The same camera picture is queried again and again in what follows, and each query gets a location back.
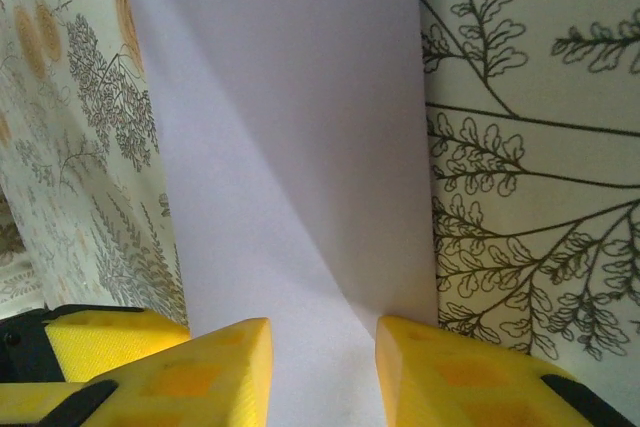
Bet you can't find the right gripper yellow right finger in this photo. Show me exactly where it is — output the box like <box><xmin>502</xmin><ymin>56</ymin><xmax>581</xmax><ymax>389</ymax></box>
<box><xmin>374</xmin><ymin>315</ymin><xmax>637</xmax><ymax>427</ymax></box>

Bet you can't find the lilac cloth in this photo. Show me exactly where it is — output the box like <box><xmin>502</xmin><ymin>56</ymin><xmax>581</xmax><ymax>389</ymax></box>
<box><xmin>116</xmin><ymin>0</ymin><xmax>442</xmax><ymax>427</ymax></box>

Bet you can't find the floral patterned tablecloth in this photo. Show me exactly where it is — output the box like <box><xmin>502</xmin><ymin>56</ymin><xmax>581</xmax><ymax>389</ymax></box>
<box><xmin>0</xmin><ymin>0</ymin><xmax>640</xmax><ymax>427</ymax></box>

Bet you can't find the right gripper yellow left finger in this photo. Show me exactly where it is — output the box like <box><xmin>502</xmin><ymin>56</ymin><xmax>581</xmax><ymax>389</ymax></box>
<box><xmin>0</xmin><ymin>316</ymin><xmax>274</xmax><ymax>427</ymax></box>

